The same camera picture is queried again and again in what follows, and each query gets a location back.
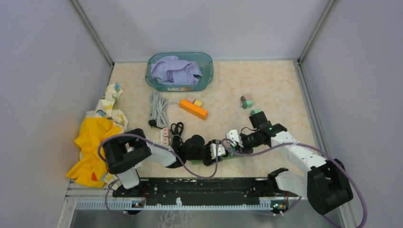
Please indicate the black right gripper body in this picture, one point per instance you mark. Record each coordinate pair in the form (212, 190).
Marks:
(250, 141)

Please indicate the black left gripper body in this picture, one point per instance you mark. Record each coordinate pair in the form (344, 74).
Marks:
(206, 156)

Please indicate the green power strip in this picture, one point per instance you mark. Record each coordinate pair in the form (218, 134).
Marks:
(208, 162)

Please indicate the white power strip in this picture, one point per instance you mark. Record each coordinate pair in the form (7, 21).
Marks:
(162, 137)

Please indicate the light green usb plug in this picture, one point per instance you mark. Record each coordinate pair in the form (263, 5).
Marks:
(255, 111)

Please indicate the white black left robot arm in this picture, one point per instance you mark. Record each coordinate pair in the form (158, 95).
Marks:
(123, 154)

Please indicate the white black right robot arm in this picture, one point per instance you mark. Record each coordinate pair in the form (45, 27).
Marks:
(321, 182)

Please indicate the orange power strip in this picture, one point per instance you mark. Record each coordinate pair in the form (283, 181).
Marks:
(193, 109)

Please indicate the teal plastic basin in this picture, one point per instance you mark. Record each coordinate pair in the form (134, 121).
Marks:
(204, 61)

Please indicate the purple cloth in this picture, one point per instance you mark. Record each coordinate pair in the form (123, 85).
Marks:
(171, 70)

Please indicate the yellow patterned cloth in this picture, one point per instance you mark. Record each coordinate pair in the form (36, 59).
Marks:
(104, 121)

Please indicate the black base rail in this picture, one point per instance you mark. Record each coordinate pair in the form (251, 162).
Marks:
(217, 193)

